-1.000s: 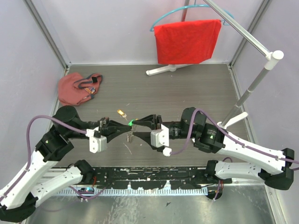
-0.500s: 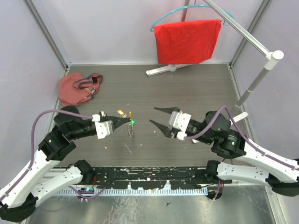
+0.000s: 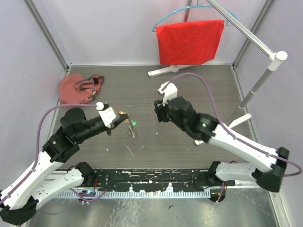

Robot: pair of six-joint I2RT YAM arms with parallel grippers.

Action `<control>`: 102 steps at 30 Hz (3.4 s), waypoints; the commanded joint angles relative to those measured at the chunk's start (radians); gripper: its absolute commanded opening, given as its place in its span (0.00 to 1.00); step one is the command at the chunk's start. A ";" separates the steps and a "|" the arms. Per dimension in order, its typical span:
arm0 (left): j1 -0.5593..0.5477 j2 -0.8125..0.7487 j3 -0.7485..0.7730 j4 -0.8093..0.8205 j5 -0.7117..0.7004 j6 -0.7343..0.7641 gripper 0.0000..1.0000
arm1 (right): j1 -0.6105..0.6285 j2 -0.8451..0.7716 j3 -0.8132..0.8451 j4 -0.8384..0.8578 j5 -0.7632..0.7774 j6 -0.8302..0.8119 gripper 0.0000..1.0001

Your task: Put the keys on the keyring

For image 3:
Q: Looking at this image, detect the large keyring with yellow grip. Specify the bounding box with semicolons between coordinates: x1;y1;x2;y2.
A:
126;119;137;138

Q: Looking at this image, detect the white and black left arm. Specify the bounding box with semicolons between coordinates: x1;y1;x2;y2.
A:
0;104;128;226

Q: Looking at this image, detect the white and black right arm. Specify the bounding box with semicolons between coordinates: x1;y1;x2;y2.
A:
154;96;289;192

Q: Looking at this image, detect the crumpled dusty red garment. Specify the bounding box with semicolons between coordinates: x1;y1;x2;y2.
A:
59;73;105;104

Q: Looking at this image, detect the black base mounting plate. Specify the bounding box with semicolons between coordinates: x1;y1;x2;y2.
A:
90;168;222;192

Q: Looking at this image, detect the red cloth on hanger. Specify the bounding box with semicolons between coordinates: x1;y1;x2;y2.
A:
156;19;224;66

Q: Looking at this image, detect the teal clothes hanger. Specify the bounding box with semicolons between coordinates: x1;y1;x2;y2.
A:
150;4;233;33

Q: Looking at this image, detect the white garment rack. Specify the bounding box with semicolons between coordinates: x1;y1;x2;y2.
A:
152;0;288;126

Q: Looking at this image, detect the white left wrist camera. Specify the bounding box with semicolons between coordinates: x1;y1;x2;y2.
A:
96;102;119;128

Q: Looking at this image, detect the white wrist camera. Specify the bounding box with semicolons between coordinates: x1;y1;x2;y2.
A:
158;81;178;106
96;102;119;128

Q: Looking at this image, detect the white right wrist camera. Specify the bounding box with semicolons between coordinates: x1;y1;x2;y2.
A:
158;81;178;106

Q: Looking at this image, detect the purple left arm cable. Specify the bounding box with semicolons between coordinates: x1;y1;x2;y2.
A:
0;103;99;209

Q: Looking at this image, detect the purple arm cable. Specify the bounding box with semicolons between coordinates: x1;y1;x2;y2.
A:
0;103;99;209
169;72;303;177

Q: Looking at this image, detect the slotted grey cable duct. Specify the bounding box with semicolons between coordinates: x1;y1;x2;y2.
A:
56;189;211;199

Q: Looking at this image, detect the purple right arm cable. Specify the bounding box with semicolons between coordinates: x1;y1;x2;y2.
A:
169;72;303;177

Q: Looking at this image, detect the aluminium frame post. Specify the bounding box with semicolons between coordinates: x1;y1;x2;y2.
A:
24;0;70;71

